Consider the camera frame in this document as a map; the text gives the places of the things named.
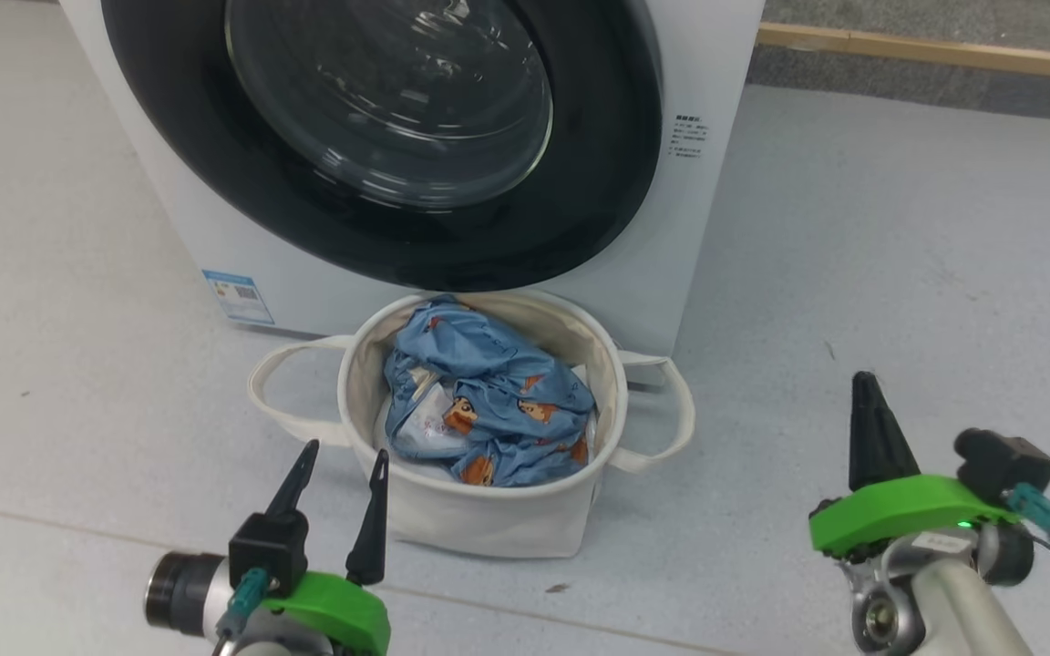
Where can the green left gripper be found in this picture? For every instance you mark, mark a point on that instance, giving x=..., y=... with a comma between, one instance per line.
x=343, y=610

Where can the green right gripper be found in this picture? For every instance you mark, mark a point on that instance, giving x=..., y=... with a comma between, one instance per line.
x=908, y=510

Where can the cream printed garment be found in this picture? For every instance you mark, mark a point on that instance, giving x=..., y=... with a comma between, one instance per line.
x=420, y=424

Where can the blue cartoon print garment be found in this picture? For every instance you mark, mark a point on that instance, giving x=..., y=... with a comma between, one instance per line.
x=488, y=364

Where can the black round glass washer door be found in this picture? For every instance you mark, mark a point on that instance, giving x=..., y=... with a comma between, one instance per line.
x=179, y=137

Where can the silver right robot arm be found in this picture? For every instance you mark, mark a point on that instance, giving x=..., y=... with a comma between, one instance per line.
x=944, y=601

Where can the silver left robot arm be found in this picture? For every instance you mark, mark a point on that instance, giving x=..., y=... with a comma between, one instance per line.
x=183, y=592

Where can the white canvas laundry basket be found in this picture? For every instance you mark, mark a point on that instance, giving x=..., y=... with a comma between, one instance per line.
x=488, y=519

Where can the white front-load washing machine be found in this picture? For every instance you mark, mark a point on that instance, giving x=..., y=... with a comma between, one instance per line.
x=215, y=228

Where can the white cloth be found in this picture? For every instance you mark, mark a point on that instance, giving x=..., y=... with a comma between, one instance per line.
x=420, y=466

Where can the blue energy label sticker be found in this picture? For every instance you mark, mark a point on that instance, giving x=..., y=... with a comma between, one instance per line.
x=238, y=296

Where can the small printed text label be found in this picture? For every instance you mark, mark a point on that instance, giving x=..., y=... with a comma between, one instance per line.
x=689, y=137

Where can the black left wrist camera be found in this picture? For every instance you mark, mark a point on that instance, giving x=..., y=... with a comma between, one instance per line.
x=268, y=551

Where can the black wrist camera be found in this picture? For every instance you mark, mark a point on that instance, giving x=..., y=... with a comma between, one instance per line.
x=1003, y=465
x=268, y=551

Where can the teal left camera connector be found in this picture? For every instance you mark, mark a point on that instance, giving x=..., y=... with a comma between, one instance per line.
x=242, y=601

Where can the teal camera connector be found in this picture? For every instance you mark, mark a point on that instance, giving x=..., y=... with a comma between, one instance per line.
x=1040, y=515
x=242, y=601

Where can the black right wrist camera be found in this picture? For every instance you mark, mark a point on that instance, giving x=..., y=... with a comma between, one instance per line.
x=1003, y=465

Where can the teal right camera connector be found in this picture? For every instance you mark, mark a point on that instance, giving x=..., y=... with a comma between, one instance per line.
x=1040, y=515

